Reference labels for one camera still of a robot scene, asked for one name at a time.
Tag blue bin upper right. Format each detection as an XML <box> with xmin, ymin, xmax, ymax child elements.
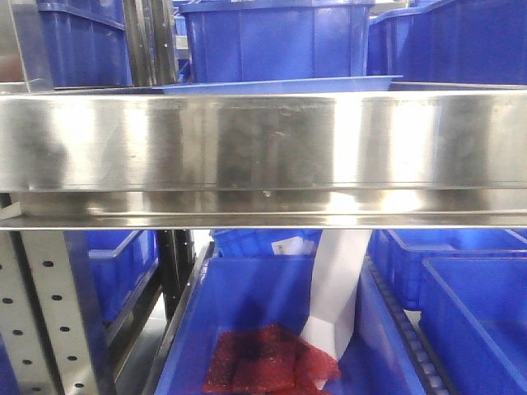
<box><xmin>366</xmin><ymin>1</ymin><xmax>526</xmax><ymax>85</ymax></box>

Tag blue crate lower back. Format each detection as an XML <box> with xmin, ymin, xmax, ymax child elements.
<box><xmin>210</xmin><ymin>229</ymin><xmax>322</xmax><ymax>258</ymax></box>

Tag stainless steel shelf beam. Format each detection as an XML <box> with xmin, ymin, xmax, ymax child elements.
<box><xmin>1</xmin><ymin>82</ymin><xmax>526</xmax><ymax>230</ymax></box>

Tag blue bin lower left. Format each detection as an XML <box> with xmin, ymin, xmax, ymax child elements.
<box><xmin>86</xmin><ymin>230</ymin><xmax>158</xmax><ymax>323</ymax></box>

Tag blue bin behind lower right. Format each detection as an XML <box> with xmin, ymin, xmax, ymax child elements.
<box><xmin>366</xmin><ymin>229</ymin><xmax>526</xmax><ymax>310</ymax></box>

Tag blue bin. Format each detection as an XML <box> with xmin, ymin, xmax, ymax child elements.
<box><xmin>86</xmin><ymin>230</ymin><xmax>158</xmax><ymax>323</ymax></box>
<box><xmin>366</xmin><ymin>1</ymin><xmax>526</xmax><ymax>85</ymax></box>
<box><xmin>366</xmin><ymin>229</ymin><xmax>526</xmax><ymax>310</ymax></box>
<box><xmin>420</xmin><ymin>258</ymin><xmax>526</xmax><ymax>394</ymax></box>
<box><xmin>155</xmin><ymin>257</ymin><xmax>425</xmax><ymax>394</ymax></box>
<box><xmin>180</xmin><ymin>1</ymin><xmax>374</xmax><ymax>83</ymax></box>
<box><xmin>36</xmin><ymin>1</ymin><xmax>132</xmax><ymax>88</ymax></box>

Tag blue bin upper left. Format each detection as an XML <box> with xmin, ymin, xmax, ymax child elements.
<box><xmin>36</xmin><ymin>1</ymin><xmax>132</xmax><ymax>88</ymax></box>

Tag blue bin upper centre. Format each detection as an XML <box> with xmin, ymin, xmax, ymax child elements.
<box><xmin>180</xmin><ymin>1</ymin><xmax>374</xmax><ymax>83</ymax></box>

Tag red mesh bag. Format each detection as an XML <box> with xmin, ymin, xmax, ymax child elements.
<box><xmin>202</xmin><ymin>323</ymin><xmax>341</xmax><ymax>394</ymax></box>

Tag blue bin lower centre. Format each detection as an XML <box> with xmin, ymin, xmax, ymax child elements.
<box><xmin>155</xmin><ymin>257</ymin><xmax>425</xmax><ymax>394</ymax></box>

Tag blue plastic tray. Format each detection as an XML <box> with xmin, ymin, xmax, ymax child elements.
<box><xmin>153</xmin><ymin>75</ymin><xmax>399</xmax><ymax>95</ymax></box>

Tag perforated grey shelf upright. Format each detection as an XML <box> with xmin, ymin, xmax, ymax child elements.
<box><xmin>1</xmin><ymin>230</ymin><xmax>115</xmax><ymax>394</ymax></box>

